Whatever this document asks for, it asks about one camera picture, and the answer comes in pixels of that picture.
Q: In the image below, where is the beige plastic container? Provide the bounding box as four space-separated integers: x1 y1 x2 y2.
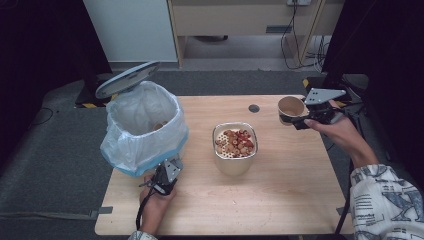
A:
212 121 259 177

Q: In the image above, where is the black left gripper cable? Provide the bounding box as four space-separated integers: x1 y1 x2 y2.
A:
135 186 158 232

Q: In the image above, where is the pile of red and tan food pieces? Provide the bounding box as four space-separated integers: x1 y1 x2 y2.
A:
215 129 256 158

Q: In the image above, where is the grey trash bin lid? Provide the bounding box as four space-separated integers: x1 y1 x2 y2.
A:
94 60 162 100

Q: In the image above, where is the person's right hand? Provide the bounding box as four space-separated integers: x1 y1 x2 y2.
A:
303 99 370 158

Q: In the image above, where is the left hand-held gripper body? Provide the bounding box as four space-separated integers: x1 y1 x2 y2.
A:
139 158 185 197

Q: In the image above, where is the black curtain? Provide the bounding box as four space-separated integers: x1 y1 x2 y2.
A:
0 0 113 168
321 0 424 191

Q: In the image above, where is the tangle of thin cables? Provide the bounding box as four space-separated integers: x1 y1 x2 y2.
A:
306 34 332 73

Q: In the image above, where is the black hanging cable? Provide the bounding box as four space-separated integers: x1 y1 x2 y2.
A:
279 2 314 71

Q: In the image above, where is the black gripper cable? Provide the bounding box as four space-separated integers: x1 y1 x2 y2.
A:
135 186 158 232
334 156 355 235

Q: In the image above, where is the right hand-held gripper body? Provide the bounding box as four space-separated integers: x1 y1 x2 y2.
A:
299 87 348 126

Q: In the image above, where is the white perforated strainer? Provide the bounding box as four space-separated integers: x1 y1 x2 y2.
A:
214 128 257 159

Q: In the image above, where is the person's left hand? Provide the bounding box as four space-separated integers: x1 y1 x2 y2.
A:
138 185 178 225

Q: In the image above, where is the blue trash bin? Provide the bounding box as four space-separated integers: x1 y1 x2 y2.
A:
101 133 190 178

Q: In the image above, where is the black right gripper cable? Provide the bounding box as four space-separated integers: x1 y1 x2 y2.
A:
334 156 355 235

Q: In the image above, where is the brown paper cup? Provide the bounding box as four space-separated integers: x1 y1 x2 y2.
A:
277 95 307 127
151 120 169 132

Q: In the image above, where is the trash bin with plastic bag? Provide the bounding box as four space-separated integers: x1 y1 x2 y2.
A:
99 80 190 174

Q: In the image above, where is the black floor cable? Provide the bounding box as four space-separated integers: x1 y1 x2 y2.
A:
28 107 54 130

